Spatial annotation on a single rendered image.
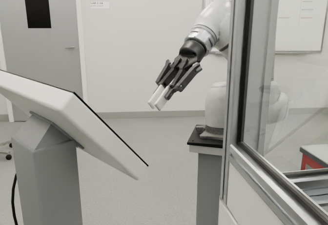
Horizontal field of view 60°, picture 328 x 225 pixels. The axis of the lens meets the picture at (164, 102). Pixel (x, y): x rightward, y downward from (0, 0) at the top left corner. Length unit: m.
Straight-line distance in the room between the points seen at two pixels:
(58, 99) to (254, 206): 0.42
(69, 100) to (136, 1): 3.55
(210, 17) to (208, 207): 1.03
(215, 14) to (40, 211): 0.75
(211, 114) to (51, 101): 0.95
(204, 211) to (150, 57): 2.83
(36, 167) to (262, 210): 0.55
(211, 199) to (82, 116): 1.10
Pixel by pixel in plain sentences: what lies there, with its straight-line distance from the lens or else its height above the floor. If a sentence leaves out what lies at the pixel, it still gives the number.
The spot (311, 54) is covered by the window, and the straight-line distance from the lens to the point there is 0.41.
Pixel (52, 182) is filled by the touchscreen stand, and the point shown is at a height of 0.92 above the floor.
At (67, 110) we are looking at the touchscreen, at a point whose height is 1.16.
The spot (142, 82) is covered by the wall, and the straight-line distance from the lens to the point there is 4.14.
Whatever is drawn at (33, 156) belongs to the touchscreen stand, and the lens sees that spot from 0.80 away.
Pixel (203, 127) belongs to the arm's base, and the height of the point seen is 0.81.
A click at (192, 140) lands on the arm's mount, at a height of 0.78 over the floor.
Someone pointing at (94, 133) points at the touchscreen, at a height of 1.10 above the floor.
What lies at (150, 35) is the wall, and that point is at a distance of 4.07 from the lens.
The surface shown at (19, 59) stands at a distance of 4.37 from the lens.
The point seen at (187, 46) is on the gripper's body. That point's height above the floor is 1.27.
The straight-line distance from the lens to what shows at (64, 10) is 4.15.
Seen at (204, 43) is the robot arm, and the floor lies 1.28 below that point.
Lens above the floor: 1.32
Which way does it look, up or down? 15 degrees down
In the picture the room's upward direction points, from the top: straight up
